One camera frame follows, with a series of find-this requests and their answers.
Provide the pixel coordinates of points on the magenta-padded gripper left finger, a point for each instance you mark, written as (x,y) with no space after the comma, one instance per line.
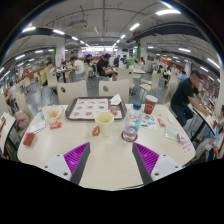
(75,158)

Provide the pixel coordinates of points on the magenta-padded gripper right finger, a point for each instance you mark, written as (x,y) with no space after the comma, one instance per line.
(148,159)

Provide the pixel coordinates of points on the clear water bottle blue cap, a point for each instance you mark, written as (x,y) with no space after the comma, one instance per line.
(131,123)

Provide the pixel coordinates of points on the clear plastic packet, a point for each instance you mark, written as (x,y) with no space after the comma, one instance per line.
(172,133)

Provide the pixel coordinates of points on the colourful printed flyer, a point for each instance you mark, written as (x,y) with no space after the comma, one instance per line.
(149,122)

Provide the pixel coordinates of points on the red sauce packet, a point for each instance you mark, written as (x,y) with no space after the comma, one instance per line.
(161,122)
(55,125)

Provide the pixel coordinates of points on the white leaflet with red print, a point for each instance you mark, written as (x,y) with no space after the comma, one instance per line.
(186,146)

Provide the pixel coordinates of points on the white paper card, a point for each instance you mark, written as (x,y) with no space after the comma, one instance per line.
(37,127)

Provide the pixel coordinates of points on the plastic bag with fried food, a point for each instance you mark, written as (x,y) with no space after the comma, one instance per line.
(53,114)

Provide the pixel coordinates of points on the small red box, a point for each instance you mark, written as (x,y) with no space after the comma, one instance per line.
(28,139)

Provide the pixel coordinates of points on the red paper cup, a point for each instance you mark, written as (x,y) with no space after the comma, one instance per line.
(150,106)

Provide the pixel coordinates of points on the small bottle with teal label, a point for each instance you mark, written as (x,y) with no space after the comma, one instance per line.
(41,115)

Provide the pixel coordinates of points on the dark brown food tray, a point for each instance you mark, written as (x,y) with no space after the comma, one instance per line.
(124,108)

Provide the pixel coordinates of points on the pink backpack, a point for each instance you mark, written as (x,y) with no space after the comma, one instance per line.
(22,120)

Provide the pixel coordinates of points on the cream chair with round hole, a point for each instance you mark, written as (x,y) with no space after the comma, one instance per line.
(75,91)
(116,90)

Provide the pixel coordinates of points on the crumpled white napkin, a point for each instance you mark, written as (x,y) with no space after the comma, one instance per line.
(116,100)

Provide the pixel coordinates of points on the person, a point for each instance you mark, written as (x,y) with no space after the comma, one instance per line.
(216,140)
(102,66)
(12,91)
(185,95)
(79,66)
(182,77)
(45,75)

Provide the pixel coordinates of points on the cream neighbouring table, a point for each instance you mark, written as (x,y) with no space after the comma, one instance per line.
(7,130)
(205,116)

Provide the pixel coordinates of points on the group of cream chairs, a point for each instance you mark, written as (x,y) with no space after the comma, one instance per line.
(156,80)

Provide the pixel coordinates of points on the ceiling air conditioner unit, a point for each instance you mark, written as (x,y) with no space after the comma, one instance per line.
(77,24)

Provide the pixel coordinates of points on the group of ceiling lights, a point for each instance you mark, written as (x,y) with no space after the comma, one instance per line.
(166,12)

